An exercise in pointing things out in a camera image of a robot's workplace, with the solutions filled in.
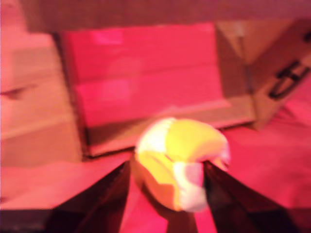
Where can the yellow and white footbag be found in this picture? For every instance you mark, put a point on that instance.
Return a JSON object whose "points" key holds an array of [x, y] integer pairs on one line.
{"points": [[184, 143]]}

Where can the cardboard dice tower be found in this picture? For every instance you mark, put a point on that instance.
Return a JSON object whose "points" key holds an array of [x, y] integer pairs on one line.
{"points": [[243, 114]]}

